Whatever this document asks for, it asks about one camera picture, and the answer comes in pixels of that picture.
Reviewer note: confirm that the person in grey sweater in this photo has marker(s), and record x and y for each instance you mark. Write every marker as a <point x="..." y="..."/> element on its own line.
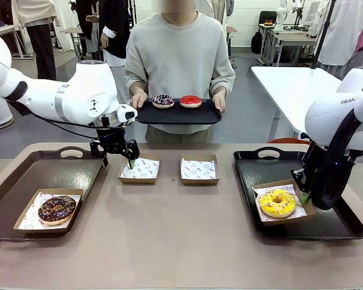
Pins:
<point x="178" y="54"/>

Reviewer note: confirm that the black office chair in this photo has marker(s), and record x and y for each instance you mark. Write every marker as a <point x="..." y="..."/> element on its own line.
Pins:
<point x="267" y="19"/>

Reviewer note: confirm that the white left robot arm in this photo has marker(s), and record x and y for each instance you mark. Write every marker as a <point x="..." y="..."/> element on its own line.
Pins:
<point x="84" y="90"/>

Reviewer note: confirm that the background desk wooden top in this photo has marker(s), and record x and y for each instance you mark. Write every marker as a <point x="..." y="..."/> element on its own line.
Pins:
<point x="231" y="29"/>
<point x="72" y="30"/>

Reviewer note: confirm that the white printed paper liner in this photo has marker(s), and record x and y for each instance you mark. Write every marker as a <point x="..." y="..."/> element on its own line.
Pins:
<point x="198" y="169"/>
<point x="28" y="222"/>
<point x="145" y="169"/>
<point x="299" y="213"/>

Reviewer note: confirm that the person's left forearm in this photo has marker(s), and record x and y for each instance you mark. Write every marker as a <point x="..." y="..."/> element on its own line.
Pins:
<point x="224" y="81"/>

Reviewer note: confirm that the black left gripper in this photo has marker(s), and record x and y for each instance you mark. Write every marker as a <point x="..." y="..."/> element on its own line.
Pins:
<point x="110" y="139"/>

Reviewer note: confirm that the brown paper food box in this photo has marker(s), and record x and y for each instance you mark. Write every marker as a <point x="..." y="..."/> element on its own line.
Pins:
<point x="42" y="231"/>
<point x="310" y="208"/>
<point x="199" y="182"/>
<point x="137" y="180"/>

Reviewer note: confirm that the large white table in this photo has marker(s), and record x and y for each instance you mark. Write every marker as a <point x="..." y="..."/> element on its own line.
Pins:
<point x="284" y="87"/>

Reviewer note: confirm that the figure in long black coat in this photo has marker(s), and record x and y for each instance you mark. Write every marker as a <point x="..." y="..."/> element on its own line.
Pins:
<point x="89" y="18"/>

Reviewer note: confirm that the red glazed donut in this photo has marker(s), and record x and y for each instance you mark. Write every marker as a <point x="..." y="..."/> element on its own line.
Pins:
<point x="186" y="101"/>

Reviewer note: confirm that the black slanted pole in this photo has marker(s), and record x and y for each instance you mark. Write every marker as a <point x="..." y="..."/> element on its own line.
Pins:
<point x="322" y="36"/>

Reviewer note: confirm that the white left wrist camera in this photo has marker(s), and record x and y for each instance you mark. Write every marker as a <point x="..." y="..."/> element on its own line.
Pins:
<point x="128" y="114"/>

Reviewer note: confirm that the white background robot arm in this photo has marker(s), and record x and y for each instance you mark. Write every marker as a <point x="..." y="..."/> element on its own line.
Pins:
<point x="281" y="13"/>

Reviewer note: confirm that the figure black jacket white trousers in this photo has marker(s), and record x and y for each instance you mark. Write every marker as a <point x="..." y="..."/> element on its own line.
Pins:
<point x="118" y="30"/>

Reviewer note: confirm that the small black serving tray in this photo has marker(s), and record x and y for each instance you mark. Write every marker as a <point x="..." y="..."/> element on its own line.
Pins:
<point x="175" y="116"/>

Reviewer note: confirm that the figure in white coat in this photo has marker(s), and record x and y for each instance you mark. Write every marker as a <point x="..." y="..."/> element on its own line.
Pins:
<point x="345" y="30"/>

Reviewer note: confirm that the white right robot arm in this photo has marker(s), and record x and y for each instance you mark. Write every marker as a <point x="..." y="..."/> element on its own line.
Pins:
<point x="326" y="117"/>

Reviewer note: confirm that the chocolate glazed sprinkle donut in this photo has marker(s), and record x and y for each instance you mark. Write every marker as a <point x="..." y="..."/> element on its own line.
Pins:
<point x="47" y="213"/>

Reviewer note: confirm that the white background shelf table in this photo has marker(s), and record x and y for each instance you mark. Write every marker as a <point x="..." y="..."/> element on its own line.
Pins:
<point x="3" y="28"/>

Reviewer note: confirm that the grey background workbench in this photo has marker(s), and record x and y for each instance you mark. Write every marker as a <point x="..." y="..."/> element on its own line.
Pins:
<point x="293" y="36"/>

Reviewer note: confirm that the figure beige top black trousers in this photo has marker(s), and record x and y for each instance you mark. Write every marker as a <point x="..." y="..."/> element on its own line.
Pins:
<point x="42" y="36"/>

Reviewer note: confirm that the orange round stool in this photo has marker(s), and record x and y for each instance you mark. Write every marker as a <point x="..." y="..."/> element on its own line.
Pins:
<point x="287" y="140"/>

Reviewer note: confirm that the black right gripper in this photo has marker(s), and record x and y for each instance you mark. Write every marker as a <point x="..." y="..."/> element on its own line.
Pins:
<point x="338" y="169"/>

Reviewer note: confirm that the purple glazed sprinkle donut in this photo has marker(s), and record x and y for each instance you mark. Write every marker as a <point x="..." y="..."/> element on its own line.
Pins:
<point x="158" y="101"/>

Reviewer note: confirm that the figure white blazer black trousers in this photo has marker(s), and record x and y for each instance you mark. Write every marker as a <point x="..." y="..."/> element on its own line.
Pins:
<point x="219" y="9"/>

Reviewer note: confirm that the black backpack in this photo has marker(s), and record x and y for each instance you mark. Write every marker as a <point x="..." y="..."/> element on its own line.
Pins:
<point x="256" y="42"/>

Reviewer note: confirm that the person's right forearm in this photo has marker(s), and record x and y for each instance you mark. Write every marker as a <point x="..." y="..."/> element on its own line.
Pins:
<point x="136" y="83"/>

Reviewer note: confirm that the person's left hand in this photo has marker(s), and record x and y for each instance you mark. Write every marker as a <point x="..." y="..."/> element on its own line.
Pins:
<point x="220" y="101"/>

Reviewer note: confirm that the yellow glazed sprinkle donut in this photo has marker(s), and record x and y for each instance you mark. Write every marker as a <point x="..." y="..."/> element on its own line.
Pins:
<point x="266" y="205"/>

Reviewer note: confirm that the person's right hand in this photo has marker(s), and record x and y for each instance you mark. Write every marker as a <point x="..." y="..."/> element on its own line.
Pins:
<point x="138" y="100"/>

